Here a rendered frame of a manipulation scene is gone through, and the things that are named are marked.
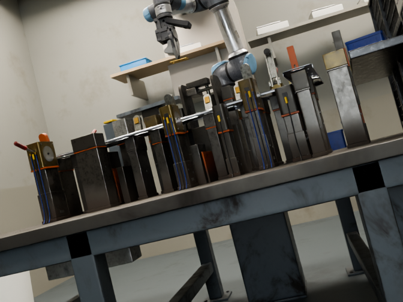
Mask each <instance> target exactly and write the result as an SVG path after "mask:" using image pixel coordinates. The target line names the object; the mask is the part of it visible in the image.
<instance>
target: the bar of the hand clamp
mask: <svg viewBox="0 0 403 302"><path fill-rule="evenodd" d="M263 52H264V56H265V60H266V65H267V69H268V72H269V77H270V82H271V85H272V87H273V86H274V84H273V80H272V79H273V78H276V80H277V83H278V85H279V80H278V78H279V77H278V73H277V70H276V65H275V61H274V58H273V53H272V50H271V49H264V51H263Z"/></svg>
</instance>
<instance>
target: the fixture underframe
mask: <svg viewBox="0 0 403 302"><path fill-rule="evenodd" d="M353 196H355V198H356V202H357V206H358V209H359V213H360V217H361V220H362V224H363V228H364V231H365V235H366V239H367V242H368V246H369V248H368V247H367V245H366V244H365V242H364V241H363V240H362V238H361V236H360V234H359V230H358V227H357V223H356V218H355V216H354V211H353V208H352V205H351V201H350V197H353ZM331 201H335V203H336V207H337V210H338V214H339V218H340V221H341V225H342V230H343V232H344V237H345V241H346V244H347V248H348V252H349V255H350V259H351V263H352V267H347V268H345V269H346V271H347V274H348V276H355V275H359V274H365V275H366V277H367V279H368V281H369V283H370V285H371V287H372V289H373V291H374V292H375V294H376V296H377V298H378V300H379V302H403V154H402V155H398V156H393V157H390V158H385V159H381V160H377V161H373V162H369V163H365V164H360V165H356V166H353V167H348V168H343V169H340V170H336V171H331V172H328V173H323V174H319V175H316V176H311V177H306V178H303V179H299V180H294V181H291V182H286V183H282V184H278V185H274V186H269V187H266V188H261V189H257V190H254V191H249V192H244V193H241V194H237V195H232V196H229V197H224V198H220V199H217V200H212V201H207V202H204V203H200V204H195V205H191V206H187V207H183V208H179V209H175V210H170V211H167V212H162V213H158V214H155V215H150V216H145V217H142V218H138V219H133V220H130V221H125V222H121V223H118V224H113V225H108V226H104V227H101V228H96V229H91V230H88V231H84V232H79V233H75V234H71V235H66V236H63V237H59V238H54V239H51V240H46V241H42V242H39V243H34V244H29V245H26V246H22V247H17V248H14V249H9V250H5V251H2V252H0V277H4V276H9V275H12V274H17V273H22V272H25V271H30V270H35V269H38V268H43V267H45V268H46V272H47V277H48V280H55V279H60V278H63V277H68V276H73V275H74V277H75V280H76V285H77V290H78V293H79V294H77V295H76V296H74V297H73V298H71V299H69V300H68V301H66V302H116V297H115V293H114V289H113V285H112V280H111V277H110V272H109V267H114V266H117V265H122V264H127V263H131V262H134V261H135V260H137V259H138V258H140V257H141V256H142V253H141V250H140V245H143V244H148V243H153V242H156V241H161V240H165V239H169V238H173V237H179V236H182V235H187V234H192V233H193V235H194V240H195V243H196V247H197V251H198V255H199V259H200V263H201V266H200V267H199V269H198V270H197V271H196V272H195V273H194V274H193V275H192V276H191V277H190V278H189V279H188V281H187V282H186V283H185V284H184V285H183V286H182V287H181V289H180V290H178V292H177V293H176V294H175V295H174V296H173V297H172V299H171V300H170V301H169V302H191V301H192V300H193V298H194V297H195V296H196V295H197V293H198V292H199V290H200V289H201V288H202V286H203V285H204V284H205V283H206V287H207V292H208V295H207V297H206V298H205V300H204V301H203V302H221V301H227V300H228V299H229V298H230V296H231V293H232V291H226V292H224V290H223V287H222V283H221V278H220V275H219V271H218V267H217V264H216V259H215V255H214V252H213V247H212V243H211V240H210V235H209V231H208V230H209V229H213V228H218V227H223V226H226V225H231V224H236V223H239V222H244V221H249V220H252V219H257V218H262V217H265V216H270V215H275V214H278V213H283V212H288V211H292V210H296V209H301V208H304V207H309V206H314V205H317V204H323V203H328V202H331Z"/></svg>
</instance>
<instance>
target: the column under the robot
mask: <svg viewBox="0 0 403 302"><path fill-rule="evenodd" d="M229 226H230V231H231V235H232V238H233V243H234V247H235V250H236V255H237V258H238V261H239V266H240V270H241V273H242V278H243V282H244V285H245V289H246V294H247V297H248V301H249V302H284V301H290V300H296V299H300V298H306V297H307V289H306V279H305V276H304V273H303V269H302V265H301V262H300V258H299V254H298V251H297V246H296V242H295V239H294V235H293V230H292V228H291V223H290V219H289V216H288V212H283V213H278V214H275V215H270V216H265V217H262V218H257V219H252V220H249V221H244V222H239V223H236V224H231V225H229Z"/></svg>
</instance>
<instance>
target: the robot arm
mask: <svg viewBox="0 0 403 302"><path fill-rule="evenodd" d="M228 5H229V0H153V4H151V5H150V6H147V7H146V8H145V9H144V10H143V16H144V18H145V19H146V20H147V21H148V22H155V24H156V28H157V29H156V30H155V35H156V38H157V41H158V42H159V43H161V44H162V45H165V44H167V47H166V48H165V49H164V53H167V54H168V55H169V56H175V58H176V60H177V59H178V58H180V56H181V52H180V45H179V40H178V34H177V32H176V30H175V29H176V28H175V27H179V28H184V29H191V27H192V24H191V23H190V22H189V21H187V20H179V19H173V16H174V15H178V14H183V13H187V14H192V13H198V12H201V11H205V10H207V9H209V11H211V12H213V13H214V16H215V18H216V21H217V24H218V26H219V29H220V31H221V34H222V37H223V39H224V42H225V45H226V47H227V50H228V53H229V57H228V61H222V62H218V63H217V64H215V65H214V66H213V67H212V68H211V73H212V75H216V76H218V78H219V80H220V82H221V85H222V87H226V86H233V88H234V86H235V85H236V84H235V82H236V81H238V80H242V79H243V77H242V73H241V71H240V66H241V65H242V64H248V65H249V66H250V68H251V72H252V74H254V73H255V72H256V69H257V63H256V59H255V57H254V56H253V54H252V53H248V51H247V50H246V49H244V47H243V45H242V42H241V40H240V37H239V34H238V32H237V29H236V26H235V24H234V21H233V18H232V16H231V13H230V10H229V8H228Z"/></svg>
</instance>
